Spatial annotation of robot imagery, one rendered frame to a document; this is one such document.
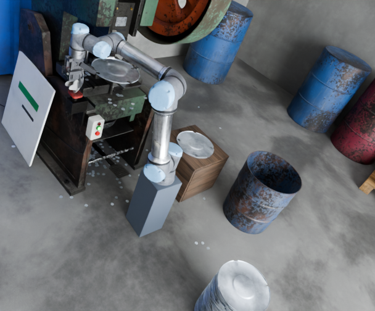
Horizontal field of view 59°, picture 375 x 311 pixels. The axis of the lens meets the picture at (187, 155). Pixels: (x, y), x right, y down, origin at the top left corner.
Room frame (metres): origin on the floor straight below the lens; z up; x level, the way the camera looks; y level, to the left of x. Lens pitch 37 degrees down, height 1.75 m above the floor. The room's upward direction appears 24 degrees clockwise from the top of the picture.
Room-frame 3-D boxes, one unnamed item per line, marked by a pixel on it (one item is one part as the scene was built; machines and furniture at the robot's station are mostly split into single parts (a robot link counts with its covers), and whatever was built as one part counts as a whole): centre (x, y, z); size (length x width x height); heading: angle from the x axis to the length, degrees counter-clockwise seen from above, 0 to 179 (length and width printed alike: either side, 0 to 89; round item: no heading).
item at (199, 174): (1.99, -0.02, 0.18); 0.40 x 0.38 x 0.35; 57
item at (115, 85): (1.74, 0.56, 0.72); 0.25 x 0.14 x 0.14; 61
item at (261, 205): (1.91, -0.60, 0.24); 0.42 x 0.42 x 0.48
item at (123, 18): (1.80, 0.68, 1.04); 0.17 x 0.15 x 0.30; 61
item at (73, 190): (1.66, 0.97, 0.45); 0.92 x 0.12 x 0.90; 61
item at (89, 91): (1.82, 0.71, 0.67); 0.45 x 0.30 x 0.06; 151
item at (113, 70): (1.76, 0.60, 0.78); 0.29 x 0.29 x 0.01
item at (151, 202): (1.43, 0.09, 0.23); 0.18 x 0.18 x 0.45; 53
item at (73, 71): (1.40, 0.69, 0.90); 0.09 x 0.08 x 0.12; 151
